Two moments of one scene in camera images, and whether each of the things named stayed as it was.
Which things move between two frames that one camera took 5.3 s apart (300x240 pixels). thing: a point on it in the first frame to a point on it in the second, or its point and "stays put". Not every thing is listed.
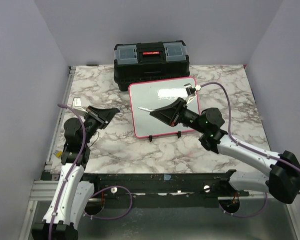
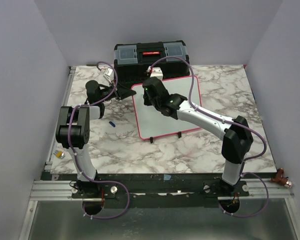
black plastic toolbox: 135,63 stays put
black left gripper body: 93,122 to 107,91
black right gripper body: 187,117 to 148,102
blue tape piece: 166,177 stays put
